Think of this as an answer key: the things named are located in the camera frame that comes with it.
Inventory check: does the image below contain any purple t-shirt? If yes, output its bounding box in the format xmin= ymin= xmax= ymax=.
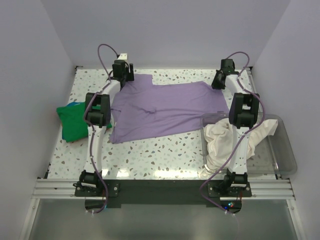
xmin=109 ymin=74 xmax=229 ymax=144

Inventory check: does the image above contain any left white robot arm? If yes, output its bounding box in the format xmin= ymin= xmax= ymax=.
xmin=79 ymin=53 xmax=134 ymax=196

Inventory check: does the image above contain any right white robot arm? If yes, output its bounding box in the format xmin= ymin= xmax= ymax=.
xmin=211 ymin=58 xmax=260 ymax=197

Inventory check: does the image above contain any folded green t-shirt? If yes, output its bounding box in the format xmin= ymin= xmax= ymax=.
xmin=56 ymin=101 xmax=90 ymax=143

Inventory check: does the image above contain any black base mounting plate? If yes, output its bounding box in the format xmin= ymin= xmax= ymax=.
xmin=73 ymin=179 xmax=253 ymax=212

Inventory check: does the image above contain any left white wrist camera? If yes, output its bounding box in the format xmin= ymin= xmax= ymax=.
xmin=117 ymin=53 xmax=128 ymax=62

